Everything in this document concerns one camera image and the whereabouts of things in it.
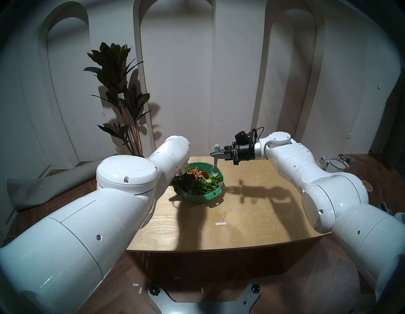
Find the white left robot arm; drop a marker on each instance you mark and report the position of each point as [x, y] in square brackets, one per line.
[95, 228]

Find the pale teal spoon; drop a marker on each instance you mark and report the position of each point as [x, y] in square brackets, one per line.
[215, 164]

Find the chopped lettuce tomato cucumber salad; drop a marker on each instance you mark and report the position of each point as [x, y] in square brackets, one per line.
[202, 183]

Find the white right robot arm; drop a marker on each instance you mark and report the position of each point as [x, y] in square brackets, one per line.
[332, 196]

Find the white bucket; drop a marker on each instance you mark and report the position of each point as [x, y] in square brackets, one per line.
[338, 164]

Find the rolled grey mat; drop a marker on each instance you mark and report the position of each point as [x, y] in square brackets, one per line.
[53, 186]

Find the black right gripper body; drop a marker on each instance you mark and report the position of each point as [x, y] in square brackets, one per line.
[243, 152]

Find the tall dark green potted plant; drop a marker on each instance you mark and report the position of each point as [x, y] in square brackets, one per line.
[114, 69]

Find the grey metal robot base plate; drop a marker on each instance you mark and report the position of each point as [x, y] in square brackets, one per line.
[202, 307]

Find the crumpled white trash pile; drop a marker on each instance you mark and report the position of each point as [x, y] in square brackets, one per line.
[322, 164]

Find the small mixed clutter pile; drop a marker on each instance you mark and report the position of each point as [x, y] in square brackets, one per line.
[346, 158]

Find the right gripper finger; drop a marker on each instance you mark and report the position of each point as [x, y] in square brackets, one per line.
[221, 153]
[222, 157]

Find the white office chair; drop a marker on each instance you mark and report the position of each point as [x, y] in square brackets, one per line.
[401, 216]

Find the black base knob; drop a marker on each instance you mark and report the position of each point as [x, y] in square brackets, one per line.
[255, 288]
[154, 290]

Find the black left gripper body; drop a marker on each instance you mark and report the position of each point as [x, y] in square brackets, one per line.
[183, 182]

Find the green salad bowl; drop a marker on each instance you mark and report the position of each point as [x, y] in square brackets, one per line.
[202, 197]

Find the tan paper cup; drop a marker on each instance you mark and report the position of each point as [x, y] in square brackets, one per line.
[368, 186]

